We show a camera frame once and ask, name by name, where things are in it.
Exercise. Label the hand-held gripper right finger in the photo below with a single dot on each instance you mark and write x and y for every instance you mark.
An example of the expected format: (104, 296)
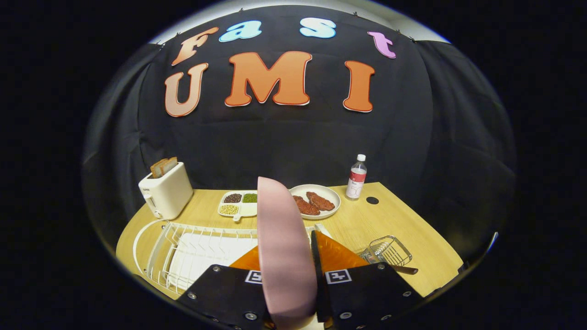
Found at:
(320, 293)

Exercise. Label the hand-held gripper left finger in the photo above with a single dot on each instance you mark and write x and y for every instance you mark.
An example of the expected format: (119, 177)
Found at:
(224, 293)

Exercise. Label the pink plate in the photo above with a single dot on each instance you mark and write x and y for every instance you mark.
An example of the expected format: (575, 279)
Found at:
(282, 252)

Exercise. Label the white round plate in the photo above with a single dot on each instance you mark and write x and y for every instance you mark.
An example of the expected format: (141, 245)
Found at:
(330, 195)

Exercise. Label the yellow beans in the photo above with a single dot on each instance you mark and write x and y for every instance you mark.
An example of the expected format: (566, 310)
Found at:
(229, 209)

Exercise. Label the white compartment tray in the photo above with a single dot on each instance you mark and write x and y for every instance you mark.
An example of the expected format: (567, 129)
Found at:
(247, 210)

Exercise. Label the red meat piece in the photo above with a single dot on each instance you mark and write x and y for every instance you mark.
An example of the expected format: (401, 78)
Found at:
(307, 207)
(321, 200)

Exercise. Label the dark brown beans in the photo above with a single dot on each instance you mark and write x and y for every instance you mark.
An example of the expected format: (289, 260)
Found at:
(232, 198)

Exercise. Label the green beans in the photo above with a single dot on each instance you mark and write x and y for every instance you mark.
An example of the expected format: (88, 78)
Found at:
(250, 198)

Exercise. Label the white toaster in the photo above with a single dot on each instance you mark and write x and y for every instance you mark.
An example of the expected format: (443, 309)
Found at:
(167, 195)

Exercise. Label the clear red-label water bottle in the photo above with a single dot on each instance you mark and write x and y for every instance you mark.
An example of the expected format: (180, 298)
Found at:
(356, 183)

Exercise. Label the toast bread slice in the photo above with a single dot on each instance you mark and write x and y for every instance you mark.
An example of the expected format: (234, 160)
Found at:
(170, 165)
(158, 169)

